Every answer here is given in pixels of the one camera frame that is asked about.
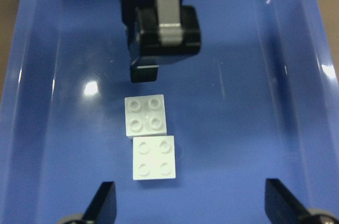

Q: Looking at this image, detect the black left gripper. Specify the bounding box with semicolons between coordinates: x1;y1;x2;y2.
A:
120;0;201;83

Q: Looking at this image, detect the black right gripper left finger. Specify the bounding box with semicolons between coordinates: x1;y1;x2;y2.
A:
81;181;117;223

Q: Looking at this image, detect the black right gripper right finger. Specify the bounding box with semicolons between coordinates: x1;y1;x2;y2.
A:
265;178;312;223

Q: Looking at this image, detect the blue plastic tray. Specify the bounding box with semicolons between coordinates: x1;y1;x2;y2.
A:
1;0;338;223

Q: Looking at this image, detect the white block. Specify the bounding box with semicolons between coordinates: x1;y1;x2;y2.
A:
124;94;167;139
132;136;176;181

